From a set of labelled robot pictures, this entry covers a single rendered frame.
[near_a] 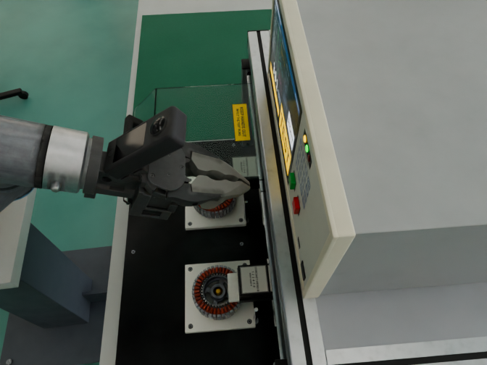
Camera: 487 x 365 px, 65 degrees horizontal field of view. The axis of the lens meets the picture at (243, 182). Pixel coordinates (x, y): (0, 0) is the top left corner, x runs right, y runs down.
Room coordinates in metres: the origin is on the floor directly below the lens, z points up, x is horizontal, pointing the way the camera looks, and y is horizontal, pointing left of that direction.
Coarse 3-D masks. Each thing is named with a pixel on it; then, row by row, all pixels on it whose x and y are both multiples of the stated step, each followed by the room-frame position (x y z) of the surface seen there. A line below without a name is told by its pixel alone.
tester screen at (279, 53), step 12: (276, 0) 0.55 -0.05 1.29; (276, 12) 0.54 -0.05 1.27; (276, 24) 0.53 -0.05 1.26; (276, 36) 0.52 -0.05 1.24; (276, 48) 0.51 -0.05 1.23; (276, 60) 0.50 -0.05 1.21; (288, 60) 0.41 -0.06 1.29; (276, 72) 0.49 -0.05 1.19; (288, 72) 0.40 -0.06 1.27; (288, 84) 0.39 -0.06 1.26; (288, 96) 0.38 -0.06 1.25; (276, 108) 0.46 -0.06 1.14; (288, 108) 0.37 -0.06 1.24
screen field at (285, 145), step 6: (282, 108) 0.41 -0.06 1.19; (282, 114) 0.41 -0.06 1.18; (282, 120) 0.40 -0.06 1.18; (282, 126) 0.40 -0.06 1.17; (282, 132) 0.39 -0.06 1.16; (282, 138) 0.39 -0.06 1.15; (288, 144) 0.34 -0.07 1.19; (288, 150) 0.34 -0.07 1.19; (288, 156) 0.33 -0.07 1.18; (288, 162) 0.33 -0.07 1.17; (288, 168) 0.32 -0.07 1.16
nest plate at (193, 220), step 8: (240, 200) 0.48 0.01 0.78; (192, 208) 0.46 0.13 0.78; (240, 208) 0.46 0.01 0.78; (192, 216) 0.43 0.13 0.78; (200, 216) 0.43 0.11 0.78; (224, 216) 0.43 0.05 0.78; (232, 216) 0.43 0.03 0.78; (240, 216) 0.43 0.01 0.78; (192, 224) 0.41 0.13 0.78; (200, 224) 0.41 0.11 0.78; (208, 224) 0.41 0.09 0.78; (216, 224) 0.41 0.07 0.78; (224, 224) 0.41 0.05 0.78; (232, 224) 0.41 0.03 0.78; (240, 224) 0.41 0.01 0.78
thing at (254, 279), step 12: (252, 264) 0.28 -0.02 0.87; (264, 264) 0.28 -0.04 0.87; (228, 276) 0.27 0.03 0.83; (240, 276) 0.25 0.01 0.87; (252, 276) 0.25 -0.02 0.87; (264, 276) 0.25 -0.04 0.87; (228, 288) 0.24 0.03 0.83; (240, 288) 0.23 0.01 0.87; (252, 288) 0.23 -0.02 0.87; (264, 288) 0.23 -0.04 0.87; (240, 300) 0.21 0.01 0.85; (252, 300) 0.21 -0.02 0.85; (264, 300) 0.21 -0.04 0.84
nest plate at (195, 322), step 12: (192, 264) 0.31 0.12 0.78; (204, 264) 0.31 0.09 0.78; (216, 264) 0.31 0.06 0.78; (228, 264) 0.31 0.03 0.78; (240, 264) 0.31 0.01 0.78; (192, 276) 0.28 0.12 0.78; (192, 300) 0.23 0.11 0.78; (192, 312) 0.20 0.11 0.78; (240, 312) 0.20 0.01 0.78; (252, 312) 0.20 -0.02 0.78; (192, 324) 0.18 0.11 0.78; (204, 324) 0.18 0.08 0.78; (216, 324) 0.18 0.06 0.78; (228, 324) 0.18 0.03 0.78; (240, 324) 0.18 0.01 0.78; (252, 324) 0.18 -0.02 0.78
